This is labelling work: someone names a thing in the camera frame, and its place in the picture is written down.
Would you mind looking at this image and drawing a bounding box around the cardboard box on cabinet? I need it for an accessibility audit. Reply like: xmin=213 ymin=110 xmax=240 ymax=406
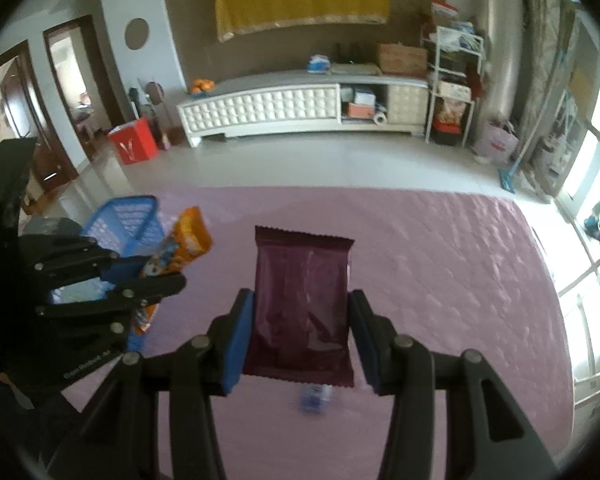
xmin=378 ymin=44 xmax=428 ymax=77

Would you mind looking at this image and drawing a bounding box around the white tufted TV cabinet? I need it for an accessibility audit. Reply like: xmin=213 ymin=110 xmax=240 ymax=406
xmin=178 ymin=70 xmax=429 ymax=146

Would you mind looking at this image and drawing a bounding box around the red gift bag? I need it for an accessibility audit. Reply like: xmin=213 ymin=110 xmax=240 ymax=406
xmin=108 ymin=118 xmax=158 ymax=166

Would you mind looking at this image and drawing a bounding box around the white metal shelf rack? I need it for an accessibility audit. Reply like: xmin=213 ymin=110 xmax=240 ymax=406
xmin=419 ymin=0 xmax=486 ymax=146

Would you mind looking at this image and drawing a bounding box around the purple blue snack bar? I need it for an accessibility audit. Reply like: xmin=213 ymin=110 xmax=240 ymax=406
xmin=299 ymin=384 xmax=332 ymax=415

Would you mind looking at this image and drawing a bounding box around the tall silver air conditioner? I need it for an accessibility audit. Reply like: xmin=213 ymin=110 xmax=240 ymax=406
xmin=478 ymin=0 xmax=524 ymax=127

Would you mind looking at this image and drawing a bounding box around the plate of oranges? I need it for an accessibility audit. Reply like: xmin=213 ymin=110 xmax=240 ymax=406
xmin=189 ymin=79 xmax=215 ymax=96

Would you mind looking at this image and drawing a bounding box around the white paper roll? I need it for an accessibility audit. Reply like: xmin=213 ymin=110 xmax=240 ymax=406
xmin=373 ymin=112 xmax=387 ymax=125

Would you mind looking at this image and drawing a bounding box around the maroon snack packet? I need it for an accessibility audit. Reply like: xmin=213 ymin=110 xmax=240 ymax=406
xmin=244 ymin=226 xmax=354 ymax=388

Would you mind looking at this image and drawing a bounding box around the brown wooden door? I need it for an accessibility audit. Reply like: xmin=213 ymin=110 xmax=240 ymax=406
xmin=0 ymin=41 xmax=78 ymax=193

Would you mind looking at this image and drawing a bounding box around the pink white shopping bag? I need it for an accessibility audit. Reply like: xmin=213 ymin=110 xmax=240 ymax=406
xmin=474 ymin=120 xmax=519 ymax=166

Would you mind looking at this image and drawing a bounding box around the pink quilted table cloth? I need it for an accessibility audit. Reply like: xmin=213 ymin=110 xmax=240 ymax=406
xmin=61 ymin=185 xmax=577 ymax=480

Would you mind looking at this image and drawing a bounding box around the blue tissue pack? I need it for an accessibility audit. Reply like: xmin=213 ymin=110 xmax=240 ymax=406
xmin=306 ymin=54 xmax=330 ymax=74

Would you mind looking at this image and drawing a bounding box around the blue plastic basket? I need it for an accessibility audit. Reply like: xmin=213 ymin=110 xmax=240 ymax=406
xmin=81 ymin=195 xmax=164 ymax=352

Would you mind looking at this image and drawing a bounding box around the orange cartoon snack bar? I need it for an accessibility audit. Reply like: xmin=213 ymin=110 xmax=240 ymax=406
xmin=132 ymin=206 xmax=214 ymax=337

